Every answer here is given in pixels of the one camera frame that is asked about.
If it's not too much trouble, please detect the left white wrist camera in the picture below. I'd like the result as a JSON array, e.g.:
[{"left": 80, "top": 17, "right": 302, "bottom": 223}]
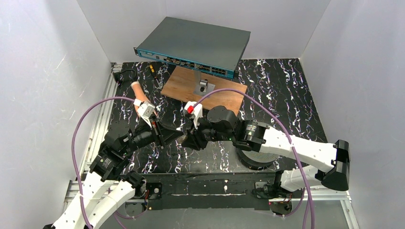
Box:
[{"left": 138, "top": 101, "right": 155, "bottom": 127}]

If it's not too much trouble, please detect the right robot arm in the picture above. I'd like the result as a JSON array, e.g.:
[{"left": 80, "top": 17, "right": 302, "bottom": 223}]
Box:
[{"left": 181, "top": 102, "right": 351, "bottom": 192}]

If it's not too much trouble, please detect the mannequin hand with nails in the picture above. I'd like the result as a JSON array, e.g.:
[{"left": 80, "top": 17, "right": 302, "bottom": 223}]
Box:
[{"left": 131, "top": 81, "right": 151, "bottom": 103}]

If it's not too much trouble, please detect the metal stand bracket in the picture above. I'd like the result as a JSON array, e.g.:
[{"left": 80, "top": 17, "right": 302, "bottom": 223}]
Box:
[{"left": 193, "top": 70, "right": 215, "bottom": 96}]

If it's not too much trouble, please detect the aluminium frame profile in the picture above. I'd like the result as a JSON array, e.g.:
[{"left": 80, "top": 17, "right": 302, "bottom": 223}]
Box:
[{"left": 59, "top": 62, "right": 123, "bottom": 229}]

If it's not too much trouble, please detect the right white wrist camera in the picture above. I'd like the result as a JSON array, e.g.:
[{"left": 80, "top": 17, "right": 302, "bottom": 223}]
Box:
[{"left": 184, "top": 101, "right": 203, "bottom": 129}]

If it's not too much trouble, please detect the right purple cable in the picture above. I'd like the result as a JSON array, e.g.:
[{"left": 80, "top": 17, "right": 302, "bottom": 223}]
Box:
[{"left": 193, "top": 88, "right": 316, "bottom": 229}]

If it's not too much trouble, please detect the grey ribbed round disc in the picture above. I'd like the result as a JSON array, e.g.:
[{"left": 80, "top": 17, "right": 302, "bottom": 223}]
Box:
[{"left": 236, "top": 149, "right": 279, "bottom": 170}]

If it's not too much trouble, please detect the yellow black screwdriver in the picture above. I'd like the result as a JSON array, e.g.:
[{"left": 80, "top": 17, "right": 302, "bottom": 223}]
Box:
[{"left": 149, "top": 64, "right": 161, "bottom": 88}]

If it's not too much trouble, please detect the black plug with cable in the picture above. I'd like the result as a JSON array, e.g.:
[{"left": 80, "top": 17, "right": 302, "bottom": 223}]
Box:
[{"left": 112, "top": 69, "right": 138, "bottom": 84}]

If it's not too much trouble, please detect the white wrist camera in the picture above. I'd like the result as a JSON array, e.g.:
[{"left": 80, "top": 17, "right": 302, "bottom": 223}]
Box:
[
  {"left": 138, "top": 101, "right": 155, "bottom": 127},
  {"left": 184, "top": 101, "right": 203, "bottom": 129}
]

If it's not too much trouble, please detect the wooden base board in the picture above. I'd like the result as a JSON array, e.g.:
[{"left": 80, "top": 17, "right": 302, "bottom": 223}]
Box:
[{"left": 161, "top": 66, "right": 247, "bottom": 114}]

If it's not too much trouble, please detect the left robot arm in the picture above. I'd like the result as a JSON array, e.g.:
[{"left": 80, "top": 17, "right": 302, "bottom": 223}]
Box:
[{"left": 44, "top": 118, "right": 183, "bottom": 229}]

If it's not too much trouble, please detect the grey teal network switch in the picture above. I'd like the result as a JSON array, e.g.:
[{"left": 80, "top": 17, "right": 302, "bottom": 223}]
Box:
[{"left": 134, "top": 17, "right": 251, "bottom": 79}]

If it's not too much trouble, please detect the black front mounting rail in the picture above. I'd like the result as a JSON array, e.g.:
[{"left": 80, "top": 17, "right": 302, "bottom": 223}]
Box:
[{"left": 144, "top": 172, "right": 276, "bottom": 210}]

